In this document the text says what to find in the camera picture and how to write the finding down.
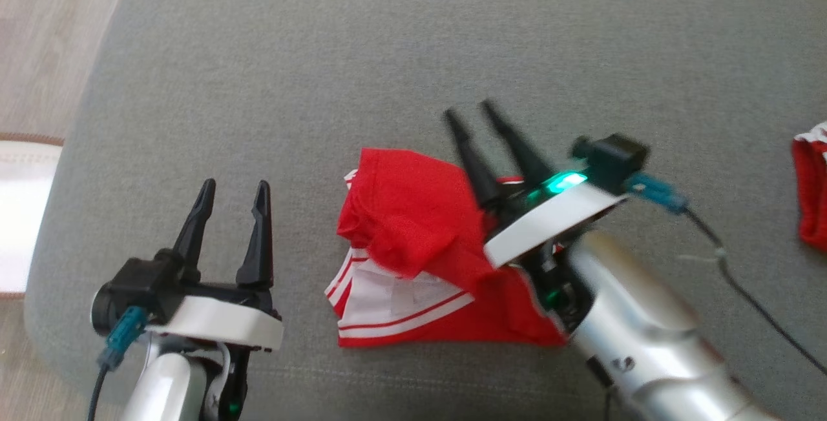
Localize left teal plug black cable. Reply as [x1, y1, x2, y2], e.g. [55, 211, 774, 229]
[87, 307, 148, 421]

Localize white basket with brown trim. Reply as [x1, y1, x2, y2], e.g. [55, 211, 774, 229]
[0, 133, 65, 300]

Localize red white striped jersey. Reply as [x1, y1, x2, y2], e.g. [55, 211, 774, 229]
[325, 148, 570, 349]

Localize red shorts with print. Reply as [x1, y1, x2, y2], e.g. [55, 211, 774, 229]
[792, 121, 827, 252]

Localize right teal plug black cable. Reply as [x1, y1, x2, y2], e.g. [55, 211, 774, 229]
[627, 174, 827, 376]

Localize grey sofa chaise cushion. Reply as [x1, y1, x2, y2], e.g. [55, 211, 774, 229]
[25, 0, 827, 421]

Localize teal plug black cable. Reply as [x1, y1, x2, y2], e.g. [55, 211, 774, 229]
[87, 307, 148, 421]
[627, 174, 827, 376]

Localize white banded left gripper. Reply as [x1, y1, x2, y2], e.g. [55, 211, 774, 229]
[145, 179, 285, 352]

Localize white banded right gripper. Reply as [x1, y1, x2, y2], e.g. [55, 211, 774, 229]
[443, 99, 627, 270]

